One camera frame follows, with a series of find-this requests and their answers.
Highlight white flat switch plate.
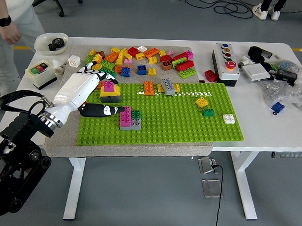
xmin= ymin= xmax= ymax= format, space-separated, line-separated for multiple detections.
xmin=241 ymin=61 xmax=272 ymax=83

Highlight table height control panel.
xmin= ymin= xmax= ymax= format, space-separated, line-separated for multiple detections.
xmin=271 ymin=151 xmax=302 ymax=160

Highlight green studded baseplate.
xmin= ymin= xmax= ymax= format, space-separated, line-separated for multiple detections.
xmin=76 ymin=77 xmax=247 ymax=152

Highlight person's left hand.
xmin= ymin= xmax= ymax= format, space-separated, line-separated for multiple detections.
xmin=0 ymin=20 xmax=23 ymax=46

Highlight grey two-by-four brick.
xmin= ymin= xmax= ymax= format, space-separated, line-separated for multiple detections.
xmin=161 ymin=78 xmax=177 ymax=96
xmin=120 ymin=116 xmax=142 ymax=131

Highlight white cube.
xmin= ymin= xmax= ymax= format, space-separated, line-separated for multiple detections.
xmin=67 ymin=54 xmax=82 ymax=68

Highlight person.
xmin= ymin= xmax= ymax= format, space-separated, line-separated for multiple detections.
xmin=251 ymin=0 xmax=289 ymax=22
xmin=0 ymin=0 xmax=47 ymax=112

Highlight push-button control box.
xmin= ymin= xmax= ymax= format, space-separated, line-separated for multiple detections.
xmin=210 ymin=42 xmax=242 ymax=87

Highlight red two-by-two brick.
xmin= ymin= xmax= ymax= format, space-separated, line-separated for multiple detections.
xmin=127 ymin=46 xmax=140 ymax=58

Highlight brown hollow brick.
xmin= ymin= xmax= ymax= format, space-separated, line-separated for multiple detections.
xmin=160 ymin=59 xmax=173 ymax=71

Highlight long yellow brick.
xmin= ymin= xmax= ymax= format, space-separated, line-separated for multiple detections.
xmin=115 ymin=51 xmax=125 ymax=66

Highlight metal floor plate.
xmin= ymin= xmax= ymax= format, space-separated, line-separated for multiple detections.
xmin=201 ymin=178 xmax=224 ymax=199

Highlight grey-brown mat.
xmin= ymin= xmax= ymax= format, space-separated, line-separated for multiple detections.
xmin=43 ymin=42 xmax=217 ymax=163

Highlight yellow arch brick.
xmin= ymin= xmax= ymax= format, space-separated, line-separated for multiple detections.
xmin=100 ymin=85 xmax=121 ymax=98

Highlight metal floor socket box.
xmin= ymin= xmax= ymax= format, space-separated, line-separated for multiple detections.
xmin=197 ymin=156 xmax=218 ymax=175

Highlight black adapter box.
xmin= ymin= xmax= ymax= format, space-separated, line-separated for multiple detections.
xmin=275 ymin=69 xmax=299 ymax=87

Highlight black floor cables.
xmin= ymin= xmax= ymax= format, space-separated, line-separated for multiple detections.
xmin=182 ymin=0 xmax=302 ymax=21

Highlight white table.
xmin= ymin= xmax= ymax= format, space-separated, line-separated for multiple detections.
xmin=0 ymin=33 xmax=302 ymax=226

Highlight dark grey sloped brick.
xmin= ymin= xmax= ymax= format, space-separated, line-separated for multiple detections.
xmin=100 ymin=95 xmax=122 ymax=104

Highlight white plug fitting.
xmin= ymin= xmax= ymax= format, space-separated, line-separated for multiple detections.
xmin=237 ymin=55 xmax=256 ymax=70

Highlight blue hollow brick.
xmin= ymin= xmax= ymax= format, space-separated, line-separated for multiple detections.
xmin=136 ymin=64 xmax=148 ymax=76

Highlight white red-green switch box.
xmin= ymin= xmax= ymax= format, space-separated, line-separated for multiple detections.
xmin=24 ymin=58 xmax=59 ymax=91

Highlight long lime brick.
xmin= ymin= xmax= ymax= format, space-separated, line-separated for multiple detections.
xmin=171 ymin=56 xmax=188 ymax=71

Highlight dark green two-by-four brick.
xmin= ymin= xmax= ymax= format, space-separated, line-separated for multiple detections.
xmin=100 ymin=67 xmax=118 ymax=79

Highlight long red brick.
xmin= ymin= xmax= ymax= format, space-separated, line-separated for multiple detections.
xmin=171 ymin=51 xmax=190 ymax=63

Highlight red two-by-four brick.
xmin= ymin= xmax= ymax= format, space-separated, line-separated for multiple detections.
xmin=175 ymin=59 xmax=195 ymax=72

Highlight black wristwatch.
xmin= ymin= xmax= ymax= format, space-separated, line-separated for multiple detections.
xmin=0 ymin=14 xmax=12 ymax=28

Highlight white two-by-two brick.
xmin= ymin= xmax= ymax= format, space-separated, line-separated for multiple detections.
xmin=222 ymin=113 xmax=236 ymax=125

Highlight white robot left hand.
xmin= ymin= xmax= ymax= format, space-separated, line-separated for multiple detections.
xmin=44 ymin=59 xmax=128 ymax=131

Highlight lime two-by-four brick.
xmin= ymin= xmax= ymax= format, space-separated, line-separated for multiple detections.
xmin=178 ymin=68 xmax=198 ymax=80
xmin=99 ymin=59 xmax=117 ymax=70

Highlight black power cable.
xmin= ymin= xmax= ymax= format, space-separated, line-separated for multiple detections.
xmin=209 ymin=164 xmax=226 ymax=226

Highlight white tube fitting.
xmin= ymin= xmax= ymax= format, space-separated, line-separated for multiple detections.
xmin=51 ymin=58 xmax=68 ymax=76

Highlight clear bags of screws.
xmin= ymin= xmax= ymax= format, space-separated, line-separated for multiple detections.
xmin=257 ymin=77 xmax=302 ymax=112

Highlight clear bag with blue cable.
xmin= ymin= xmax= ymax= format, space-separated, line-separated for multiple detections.
xmin=272 ymin=59 xmax=302 ymax=75

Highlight white bowl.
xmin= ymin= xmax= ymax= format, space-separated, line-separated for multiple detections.
xmin=33 ymin=32 xmax=69 ymax=57

